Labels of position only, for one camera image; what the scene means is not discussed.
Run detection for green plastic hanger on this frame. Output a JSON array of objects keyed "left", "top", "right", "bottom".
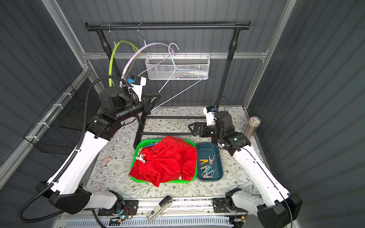
[{"left": 108, "top": 40, "right": 139, "bottom": 87}]

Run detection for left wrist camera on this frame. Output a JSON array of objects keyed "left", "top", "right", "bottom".
[{"left": 128, "top": 75, "right": 146, "bottom": 102}]

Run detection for pink clothespin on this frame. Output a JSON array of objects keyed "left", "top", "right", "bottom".
[
  {"left": 102, "top": 157, "right": 111, "bottom": 167},
  {"left": 200, "top": 165, "right": 210, "bottom": 170}
]

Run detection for lilac plastic hanger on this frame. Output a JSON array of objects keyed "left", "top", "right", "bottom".
[{"left": 119, "top": 23, "right": 175, "bottom": 89}]

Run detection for red shorts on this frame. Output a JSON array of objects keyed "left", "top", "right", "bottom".
[{"left": 129, "top": 136, "right": 198, "bottom": 188}]

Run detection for green plastic basket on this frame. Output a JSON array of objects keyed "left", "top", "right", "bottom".
[{"left": 130, "top": 138, "right": 198, "bottom": 183}]

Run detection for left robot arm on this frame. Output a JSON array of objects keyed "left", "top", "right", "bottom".
[{"left": 17, "top": 76, "right": 161, "bottom": 223}]

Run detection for dark teal tray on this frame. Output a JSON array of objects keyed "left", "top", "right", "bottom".
[{"left": 196, "top": 142, "right": 223, "bottom": 182}]

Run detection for salmon clothespin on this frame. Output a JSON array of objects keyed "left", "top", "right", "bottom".
[{"left": 208, "top": 155, "right": 215, "bottom": 165}]

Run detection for light blue wire hanger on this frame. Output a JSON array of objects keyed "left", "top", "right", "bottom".
[{"left": 151, "top": 42, "right": 209, "bottom": 112}]

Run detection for black wire wall basket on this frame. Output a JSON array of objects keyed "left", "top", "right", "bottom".
[{"left": 23, "top": 80, "right": 91, "bottom": 155}]

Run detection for black clothes rack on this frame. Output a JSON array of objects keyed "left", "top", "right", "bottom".
[{"left": 85, "top": 21, "right": 251, "bottom": 149}]

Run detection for white wire wall basket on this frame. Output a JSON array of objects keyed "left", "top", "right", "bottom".
[{"left": 144, "top": 54, "right": 211, "bottom": 80}]

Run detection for silver black handheld device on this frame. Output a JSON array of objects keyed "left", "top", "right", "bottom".
[{"left": 146, "top": 196, "right": 173, "bottom": 222}]

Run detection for fallen pink clothespin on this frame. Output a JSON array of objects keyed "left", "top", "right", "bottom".
[{"left": 102, "top": 157, "right": 111, "bottom": 167}]

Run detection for teal clothespin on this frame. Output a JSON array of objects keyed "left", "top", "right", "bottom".
[{"left": 207, "top": 170, "right": 215, "bottom": 177}]

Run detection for beige clothespin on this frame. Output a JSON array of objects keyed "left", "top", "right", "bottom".
[{"left": 202, "top": 173, "right": 212, "bottom": 179}]

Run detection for clear tube of sticks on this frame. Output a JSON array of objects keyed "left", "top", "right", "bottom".
[{"left": 243, "top": 116, "right": 261, "bottom": 139}]

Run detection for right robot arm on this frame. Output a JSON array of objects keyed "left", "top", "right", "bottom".
[{"left": 188, "top": 106, "right": 303, "bottom": 228}]

